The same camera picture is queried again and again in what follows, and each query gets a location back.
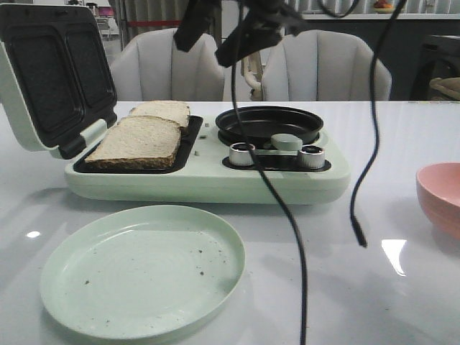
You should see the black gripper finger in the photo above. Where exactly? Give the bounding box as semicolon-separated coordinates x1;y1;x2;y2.
173;0;220;52
215;6;303;68

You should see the white bread slice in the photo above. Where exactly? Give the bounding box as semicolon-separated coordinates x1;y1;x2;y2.
85;116;182;169
129;101;190;134

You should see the green sandwich maker lid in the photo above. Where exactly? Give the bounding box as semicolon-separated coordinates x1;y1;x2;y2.
1;4;117;160

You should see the pink plastic bowl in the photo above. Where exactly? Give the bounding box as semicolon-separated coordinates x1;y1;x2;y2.
416;162;459;239

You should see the green breakfast maker base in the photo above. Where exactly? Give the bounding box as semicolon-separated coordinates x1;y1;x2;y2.
65;114;351;205

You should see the beige office chair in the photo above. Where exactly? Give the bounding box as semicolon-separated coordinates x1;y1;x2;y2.
241;52;263;101

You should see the right grey upholstered chair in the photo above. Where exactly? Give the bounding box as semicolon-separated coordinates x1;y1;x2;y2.
261;29;374;101

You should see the grey upholstered chair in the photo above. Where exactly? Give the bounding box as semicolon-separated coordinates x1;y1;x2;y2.
111;28;224;101
261;29;374;101

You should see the left grey upholstered chair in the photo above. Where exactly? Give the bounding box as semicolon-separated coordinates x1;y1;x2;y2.
111;28;224;101

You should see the black round frying pan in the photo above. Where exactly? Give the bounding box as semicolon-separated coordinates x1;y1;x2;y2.
215;106;323;150

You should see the fruit bowl on counter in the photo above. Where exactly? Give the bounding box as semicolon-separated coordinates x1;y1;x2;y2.
372;0;400;14

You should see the left silver control knob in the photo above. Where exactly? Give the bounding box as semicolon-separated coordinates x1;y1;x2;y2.
229;142;255;167

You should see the silver control knob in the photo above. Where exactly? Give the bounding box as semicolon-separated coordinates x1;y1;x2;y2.
229;142;255;167
297;144;326;170

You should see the right silver control knob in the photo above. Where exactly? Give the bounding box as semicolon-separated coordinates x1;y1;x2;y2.
297;144;326;170

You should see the light green round plate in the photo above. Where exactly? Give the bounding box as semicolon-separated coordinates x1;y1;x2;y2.
40;205;245;341

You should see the black hanging cable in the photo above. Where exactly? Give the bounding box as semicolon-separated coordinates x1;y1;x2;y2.
318;0;409;249
231;0;310;345

